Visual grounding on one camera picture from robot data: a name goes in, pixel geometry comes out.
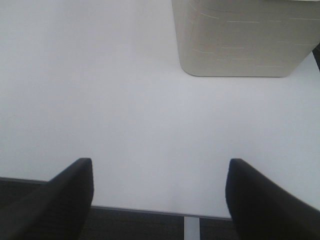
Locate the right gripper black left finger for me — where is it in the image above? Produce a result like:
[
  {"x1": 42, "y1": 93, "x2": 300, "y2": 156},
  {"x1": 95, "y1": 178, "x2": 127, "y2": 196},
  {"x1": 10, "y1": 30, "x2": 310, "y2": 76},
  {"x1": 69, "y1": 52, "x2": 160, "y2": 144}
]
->
[{"x1": 0, "y1": 158, "x2": 94, "y2": 240}]

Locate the beige basket grey rim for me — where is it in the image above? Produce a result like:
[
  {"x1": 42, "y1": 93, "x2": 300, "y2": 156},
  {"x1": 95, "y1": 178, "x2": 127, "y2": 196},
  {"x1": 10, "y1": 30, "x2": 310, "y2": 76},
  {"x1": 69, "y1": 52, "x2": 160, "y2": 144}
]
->
[{"x1": 171, "y1": 0, "x2": 320, "y2": 77}]

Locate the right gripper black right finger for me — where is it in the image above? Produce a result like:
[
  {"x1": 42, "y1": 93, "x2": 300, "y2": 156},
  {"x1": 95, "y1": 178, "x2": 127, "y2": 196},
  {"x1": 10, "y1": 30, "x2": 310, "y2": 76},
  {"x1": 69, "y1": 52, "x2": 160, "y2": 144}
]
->
[{"x1": 225, "y1": 158, "x2": 320, "y2": 240}]

